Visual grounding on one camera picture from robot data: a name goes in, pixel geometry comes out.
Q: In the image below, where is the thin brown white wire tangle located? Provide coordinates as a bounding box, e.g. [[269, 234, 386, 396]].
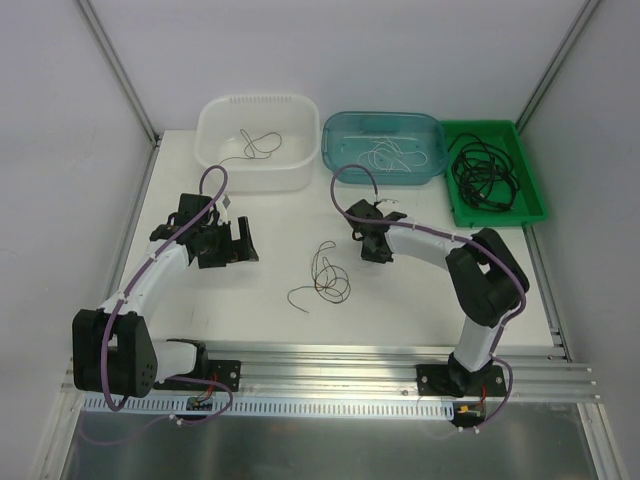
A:
[[287, 240, 352, 314]]

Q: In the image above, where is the single thin brown wire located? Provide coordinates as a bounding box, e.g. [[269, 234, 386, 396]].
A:
[[218, 128, 284, 166]]

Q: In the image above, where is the black USB cable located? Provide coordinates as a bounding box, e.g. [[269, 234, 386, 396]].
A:
[[457, 164, 516, 214], [451, 155, 522, 214]]

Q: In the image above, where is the short black cable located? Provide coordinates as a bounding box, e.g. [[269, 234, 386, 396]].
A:
[[446, 130, 501, 161]]

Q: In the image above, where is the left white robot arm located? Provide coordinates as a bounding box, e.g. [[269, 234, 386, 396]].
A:
[[72, 193, 259, 398]]

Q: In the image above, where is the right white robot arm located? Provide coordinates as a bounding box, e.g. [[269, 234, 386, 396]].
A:
[[344, 200, 530, 398]]

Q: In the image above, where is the teal transparent plastic container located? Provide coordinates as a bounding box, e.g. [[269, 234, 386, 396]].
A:
[[321, 111, 449, 186]]

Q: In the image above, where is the white plastic tub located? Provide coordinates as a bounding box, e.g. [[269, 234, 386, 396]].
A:
[[193, 94, 321, 194]]

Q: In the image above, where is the green plastic tray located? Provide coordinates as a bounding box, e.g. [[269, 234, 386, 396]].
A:
[[442, 120, 548, 228]]

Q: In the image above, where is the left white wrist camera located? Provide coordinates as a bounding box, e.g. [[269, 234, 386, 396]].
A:
[[216, 194, 231, 225]]

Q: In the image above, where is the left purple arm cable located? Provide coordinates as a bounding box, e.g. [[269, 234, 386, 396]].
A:
[[99, 165, 231, 414]]

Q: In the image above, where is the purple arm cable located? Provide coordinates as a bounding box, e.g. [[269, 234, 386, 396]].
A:
[[330, 165, 527, 361], [99, 165, 231, 414]]

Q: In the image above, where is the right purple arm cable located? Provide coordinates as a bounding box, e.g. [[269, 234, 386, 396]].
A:
[[330, 165, 527, 361]]

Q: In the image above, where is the aluminium mounting rail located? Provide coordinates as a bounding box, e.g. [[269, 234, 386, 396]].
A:
[[59, 339, 601, 404]]

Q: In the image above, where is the left aluminium frame post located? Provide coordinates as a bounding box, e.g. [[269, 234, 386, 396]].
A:
[[73, 0, 160, 146]]

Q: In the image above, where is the aluminium frame post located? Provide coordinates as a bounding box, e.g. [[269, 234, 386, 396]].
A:
[[73, 0, 160, 146], [515, 0, 603, 133]]

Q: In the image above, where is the white slotted cable duct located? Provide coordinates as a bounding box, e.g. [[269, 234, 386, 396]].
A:
[[82, 397, 456, 420]]

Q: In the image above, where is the right aluminium frame post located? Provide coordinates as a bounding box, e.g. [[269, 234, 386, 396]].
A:
[[515, 0, 603, 133]]

